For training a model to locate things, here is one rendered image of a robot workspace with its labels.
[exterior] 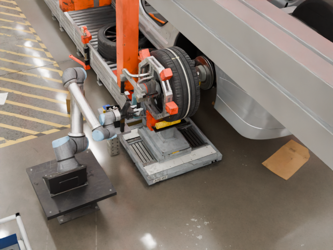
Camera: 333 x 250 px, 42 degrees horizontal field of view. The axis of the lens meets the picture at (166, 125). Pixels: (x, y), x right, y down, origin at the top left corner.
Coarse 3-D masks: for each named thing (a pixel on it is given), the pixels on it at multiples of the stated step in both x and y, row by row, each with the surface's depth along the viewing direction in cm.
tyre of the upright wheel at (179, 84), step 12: (168, 48) 385; (180, 48) 383; (168, 60) 368; (180, 60) 370; (180, 72) 365; (192, 72) 369; (180, 84) 364; (192, 84) 369; (180, 96) 366; (192, 96) 372; (156, 108) 411; (180, 108) 373; (192, 108) 381; (168, 120) 393
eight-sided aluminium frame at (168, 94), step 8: (152, 56) 381; (144, 64) 389; (152, 64) 372; (160, 64) 371; (144, 72) 404; (160, 80) 366; (168, 88) 366; (168, 96) 366; (144, 104) 412; (152, 104) 410; (152, 112) 401
